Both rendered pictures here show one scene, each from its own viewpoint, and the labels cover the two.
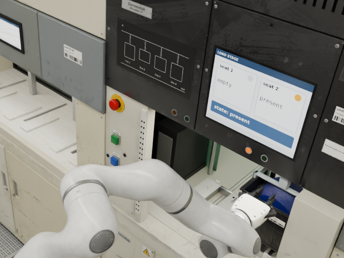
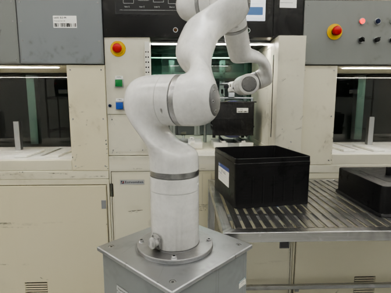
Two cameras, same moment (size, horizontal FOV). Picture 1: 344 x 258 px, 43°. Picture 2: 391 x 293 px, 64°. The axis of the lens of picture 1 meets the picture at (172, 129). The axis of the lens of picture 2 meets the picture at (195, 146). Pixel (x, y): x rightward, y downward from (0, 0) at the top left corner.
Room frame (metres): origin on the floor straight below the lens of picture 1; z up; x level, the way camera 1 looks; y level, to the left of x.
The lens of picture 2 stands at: (-0.01, 0.83, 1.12)
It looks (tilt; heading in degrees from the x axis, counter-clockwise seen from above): 8 degrees down; 321
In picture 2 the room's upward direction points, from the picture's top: straight up
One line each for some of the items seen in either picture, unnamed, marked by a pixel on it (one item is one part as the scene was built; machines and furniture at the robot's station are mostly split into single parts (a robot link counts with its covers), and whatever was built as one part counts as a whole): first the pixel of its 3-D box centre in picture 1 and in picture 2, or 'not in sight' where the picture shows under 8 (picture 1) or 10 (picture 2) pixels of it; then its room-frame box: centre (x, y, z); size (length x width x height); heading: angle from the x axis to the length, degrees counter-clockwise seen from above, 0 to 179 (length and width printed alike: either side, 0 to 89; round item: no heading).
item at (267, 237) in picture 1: (278, 203); (231, 112); (1.23, -0.42, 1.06); 0.24 x 0.20 x 0.32; 53
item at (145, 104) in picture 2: not in sight; (162, 124); (0.63, 0.42, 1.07); 0.19 x 0.12 x 0.24; 27
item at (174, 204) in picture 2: not in sight; (174, 210); (0.61, 0.40, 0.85); 0.19 x 0.19 x 0.18
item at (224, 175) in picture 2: not in sight; (258, 173); (0.76, -0.09, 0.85); 0.28 x 0.28 x 0.17; 63
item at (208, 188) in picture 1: (212, 201); (182, 142); (1.39, -0.20, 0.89); 0.22 x 0.21 x 0.04; 143
